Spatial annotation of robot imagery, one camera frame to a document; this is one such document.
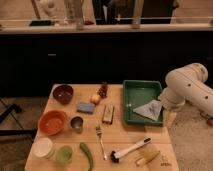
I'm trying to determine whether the green pepper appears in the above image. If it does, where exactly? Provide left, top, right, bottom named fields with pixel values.
left=79, top=142, right=94, bottom=171

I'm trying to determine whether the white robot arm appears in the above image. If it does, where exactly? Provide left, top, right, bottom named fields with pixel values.
left=158, top=63, right=213, bottom=117

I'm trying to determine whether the small metal cup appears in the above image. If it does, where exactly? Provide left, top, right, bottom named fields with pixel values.
left=70, top=116, right=83, bottom=133

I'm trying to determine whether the red grape bunch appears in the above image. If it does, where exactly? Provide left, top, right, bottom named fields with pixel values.
left=98, top=82, right=108, bottom=98

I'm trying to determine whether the small yellow fruit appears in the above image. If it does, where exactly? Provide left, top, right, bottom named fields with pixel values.
left=90, top=94, right=101, bottom=105

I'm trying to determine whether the wooden block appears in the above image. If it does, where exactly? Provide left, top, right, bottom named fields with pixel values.
left=102, top=105, right=114, bottom=124

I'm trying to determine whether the blue sponge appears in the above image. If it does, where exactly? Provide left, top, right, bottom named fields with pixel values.
left=77, top=102, right=95, bottom=114

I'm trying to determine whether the green plastic tray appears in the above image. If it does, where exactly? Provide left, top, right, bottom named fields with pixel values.
left=123, top=80, right=163, bottom=127

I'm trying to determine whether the dark brown bowl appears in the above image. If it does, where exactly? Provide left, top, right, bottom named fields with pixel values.
left=53, top=84, right=73, bottom=105

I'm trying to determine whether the silver fork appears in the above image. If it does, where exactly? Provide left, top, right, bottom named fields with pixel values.
left=95, top=126, right=108, bottom=160

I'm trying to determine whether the grey folded cloth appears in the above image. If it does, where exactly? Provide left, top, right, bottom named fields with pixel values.
left=133, top=100, right=162, bottom=121

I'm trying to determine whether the orange bowl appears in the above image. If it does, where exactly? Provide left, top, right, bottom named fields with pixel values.
left=38, top=110, right=67, bottom=136

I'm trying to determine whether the black white brush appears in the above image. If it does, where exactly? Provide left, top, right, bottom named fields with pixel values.
left=110, top=138, right=151, bottom=163

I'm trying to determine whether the yellow corn cob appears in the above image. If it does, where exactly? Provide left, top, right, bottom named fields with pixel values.
left=135, top=151, right=160, bottom=166

